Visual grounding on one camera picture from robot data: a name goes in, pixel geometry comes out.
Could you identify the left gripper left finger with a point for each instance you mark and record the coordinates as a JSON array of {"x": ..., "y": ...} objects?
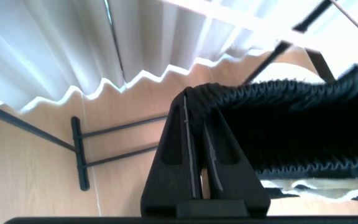
[{"x": 166, "y": 183}]

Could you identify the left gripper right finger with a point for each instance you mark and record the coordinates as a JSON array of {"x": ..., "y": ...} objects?
[{"x": 241, "y": 186}]

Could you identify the black shorts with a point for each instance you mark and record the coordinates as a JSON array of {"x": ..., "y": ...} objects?
[{"x": 291, "y": 130}]

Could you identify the black clothes rack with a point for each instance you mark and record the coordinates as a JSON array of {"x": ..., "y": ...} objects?
[{"x": 79, "y": 149}]

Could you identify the beige curtain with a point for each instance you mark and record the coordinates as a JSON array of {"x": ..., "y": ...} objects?
[{"x": 57, "y": 46}]

